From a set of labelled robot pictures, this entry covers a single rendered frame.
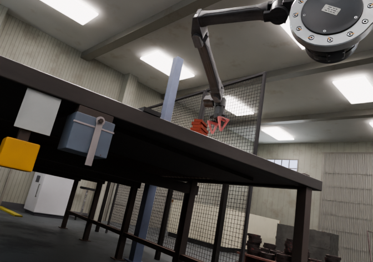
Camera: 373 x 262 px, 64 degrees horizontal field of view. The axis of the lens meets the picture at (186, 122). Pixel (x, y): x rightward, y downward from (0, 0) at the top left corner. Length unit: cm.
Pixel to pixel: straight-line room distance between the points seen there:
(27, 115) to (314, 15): 83
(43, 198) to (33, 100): 552
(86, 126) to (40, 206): 551
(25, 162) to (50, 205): 559
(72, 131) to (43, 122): 9
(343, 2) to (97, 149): 80
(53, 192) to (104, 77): 318
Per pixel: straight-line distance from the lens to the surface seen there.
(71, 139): 99
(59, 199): 658
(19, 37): 752
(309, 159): 1179
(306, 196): 187
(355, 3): 88
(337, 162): 1137
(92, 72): 797
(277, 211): 1198
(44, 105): 101
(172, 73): 375
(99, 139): 102
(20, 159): 95
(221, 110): 171
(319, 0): 89
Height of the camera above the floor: 60
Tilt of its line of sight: 16 degrees up
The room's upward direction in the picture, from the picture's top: 11 degrees clockwise
